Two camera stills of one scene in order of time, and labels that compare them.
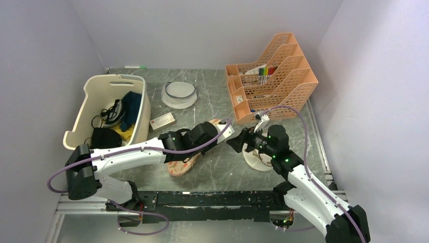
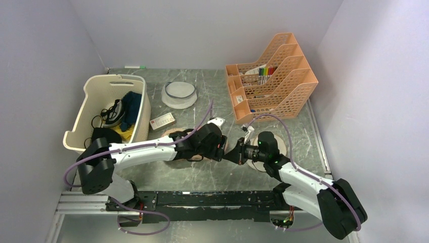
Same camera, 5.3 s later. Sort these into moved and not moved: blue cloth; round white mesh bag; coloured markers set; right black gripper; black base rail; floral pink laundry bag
Moved: right black gripper; floral pink laundry bag
Not moved: blue cloth; black base rail; round white mesh bag; coloured markers set
